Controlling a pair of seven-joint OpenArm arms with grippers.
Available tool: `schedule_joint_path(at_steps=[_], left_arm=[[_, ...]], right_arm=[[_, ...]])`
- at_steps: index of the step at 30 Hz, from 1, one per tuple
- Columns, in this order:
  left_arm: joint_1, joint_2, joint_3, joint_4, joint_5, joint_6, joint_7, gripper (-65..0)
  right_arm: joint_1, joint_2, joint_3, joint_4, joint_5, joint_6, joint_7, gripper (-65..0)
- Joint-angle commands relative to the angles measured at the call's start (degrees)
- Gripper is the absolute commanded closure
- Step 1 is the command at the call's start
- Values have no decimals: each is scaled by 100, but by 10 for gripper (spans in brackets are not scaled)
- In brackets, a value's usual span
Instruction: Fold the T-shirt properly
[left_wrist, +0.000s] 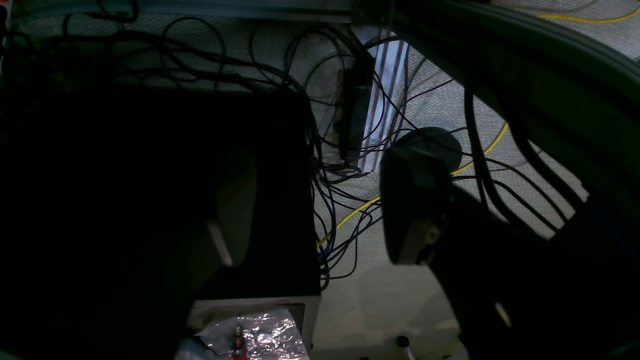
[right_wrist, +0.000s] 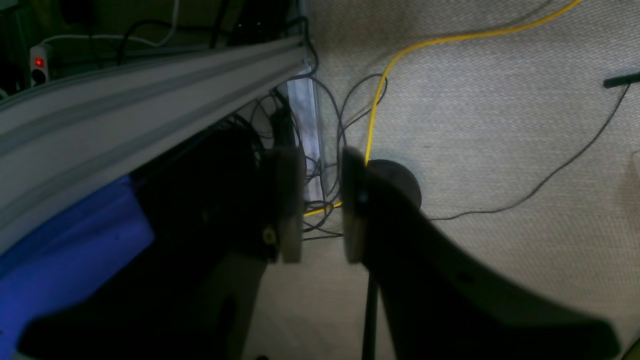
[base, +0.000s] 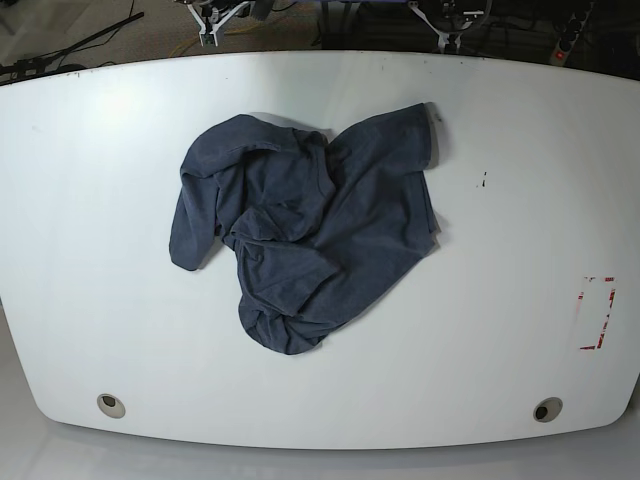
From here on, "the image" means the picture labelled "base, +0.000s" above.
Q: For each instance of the dark blue T-shirt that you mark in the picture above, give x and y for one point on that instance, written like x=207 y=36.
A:
x=320 y=228

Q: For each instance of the red tape rectangle marking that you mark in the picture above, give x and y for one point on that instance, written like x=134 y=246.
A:
x=593 y=312

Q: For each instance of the black tripod bar on floor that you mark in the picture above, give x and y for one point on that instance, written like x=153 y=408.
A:
x=53 y=63

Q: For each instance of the left table cable grommet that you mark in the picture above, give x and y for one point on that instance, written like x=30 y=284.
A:
x=111 y=406

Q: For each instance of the table cable grommet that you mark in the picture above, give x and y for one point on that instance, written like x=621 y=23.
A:
x=111 y=406
x=548 y=410

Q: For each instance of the right table cable grommet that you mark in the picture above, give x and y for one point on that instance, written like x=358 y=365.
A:
x=548 y=410

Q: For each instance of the white power strip red switch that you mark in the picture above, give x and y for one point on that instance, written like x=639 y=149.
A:
x=570 y=32

